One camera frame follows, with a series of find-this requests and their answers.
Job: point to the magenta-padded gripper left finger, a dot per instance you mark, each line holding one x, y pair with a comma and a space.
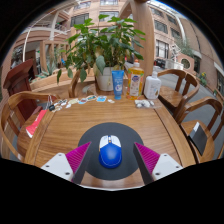
58, 165

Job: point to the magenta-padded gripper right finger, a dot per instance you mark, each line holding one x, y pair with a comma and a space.
165, 165

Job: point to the blue and white computer mouse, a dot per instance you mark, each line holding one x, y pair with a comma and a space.
110, 155

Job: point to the dark grey round mouse pad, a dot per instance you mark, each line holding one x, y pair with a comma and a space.
110, 130

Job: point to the black box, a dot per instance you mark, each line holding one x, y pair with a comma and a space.
199, 138

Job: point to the red paper shopping bag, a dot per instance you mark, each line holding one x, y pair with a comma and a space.
35, 125

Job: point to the small black case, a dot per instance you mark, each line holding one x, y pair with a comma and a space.
51, 107

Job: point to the small white sticker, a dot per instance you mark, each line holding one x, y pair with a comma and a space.
68, 106
111, 101

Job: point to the dark and white sticker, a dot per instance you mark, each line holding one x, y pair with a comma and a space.
61, 102

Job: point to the clear plastic packet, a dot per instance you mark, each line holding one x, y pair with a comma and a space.
144, 103

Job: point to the pale yellow sticker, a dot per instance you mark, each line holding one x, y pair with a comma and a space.
73, 101

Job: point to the blue and red sticker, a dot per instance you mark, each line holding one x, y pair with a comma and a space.
82, 101

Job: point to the white pump bottle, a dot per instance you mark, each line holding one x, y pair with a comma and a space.
152, 87

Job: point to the yellow dish soap bottle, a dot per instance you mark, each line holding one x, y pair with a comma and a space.
135, 83

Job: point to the blue squeeze tube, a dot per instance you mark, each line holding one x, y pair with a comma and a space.
117, 85

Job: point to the dark red wooden lectern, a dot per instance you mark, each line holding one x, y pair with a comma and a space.
18, 78

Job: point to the dark bust statue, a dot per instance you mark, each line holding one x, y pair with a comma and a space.
16, 60

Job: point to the green plant in white pot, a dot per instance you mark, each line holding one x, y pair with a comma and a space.
103, 43

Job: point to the white statue on pedestal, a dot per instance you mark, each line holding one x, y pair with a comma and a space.
175, 63

